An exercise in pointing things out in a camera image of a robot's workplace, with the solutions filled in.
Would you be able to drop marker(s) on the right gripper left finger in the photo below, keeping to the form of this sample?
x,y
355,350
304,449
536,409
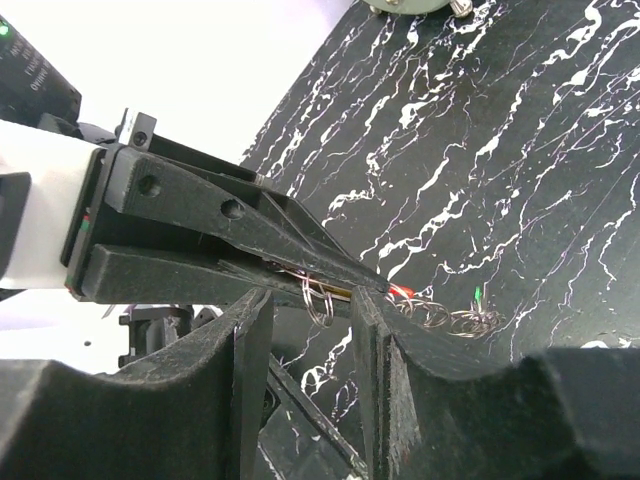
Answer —
x,y
191,410

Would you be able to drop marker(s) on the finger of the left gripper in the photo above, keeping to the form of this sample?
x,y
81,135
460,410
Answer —
x,y
125,275

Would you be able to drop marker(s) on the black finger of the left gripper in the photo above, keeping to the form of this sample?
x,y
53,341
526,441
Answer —
x,y
250,218

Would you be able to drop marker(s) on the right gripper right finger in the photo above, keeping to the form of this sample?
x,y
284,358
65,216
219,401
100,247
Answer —
x,y
430,409

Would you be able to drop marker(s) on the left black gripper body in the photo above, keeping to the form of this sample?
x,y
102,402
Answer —
x,y
137,130

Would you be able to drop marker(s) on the metal wire keyring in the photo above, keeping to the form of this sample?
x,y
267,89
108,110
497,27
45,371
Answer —
x,y
400,307

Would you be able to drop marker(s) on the green tagged key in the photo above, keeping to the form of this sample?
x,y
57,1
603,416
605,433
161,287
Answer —
x,y
479,299

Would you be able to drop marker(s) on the red keyring opener tool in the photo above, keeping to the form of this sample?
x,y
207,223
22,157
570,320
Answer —
x,y
403,292

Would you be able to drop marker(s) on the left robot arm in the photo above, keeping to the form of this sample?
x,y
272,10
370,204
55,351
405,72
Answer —
x,y
130,217

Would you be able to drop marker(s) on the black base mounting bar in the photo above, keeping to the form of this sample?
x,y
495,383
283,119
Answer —
x,y
296,439

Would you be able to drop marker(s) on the round pastel drawer cabinet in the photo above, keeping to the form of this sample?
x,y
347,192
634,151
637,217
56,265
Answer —
x,y
460,8

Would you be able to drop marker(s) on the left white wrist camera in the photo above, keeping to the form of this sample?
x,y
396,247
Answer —
x,y
41,178

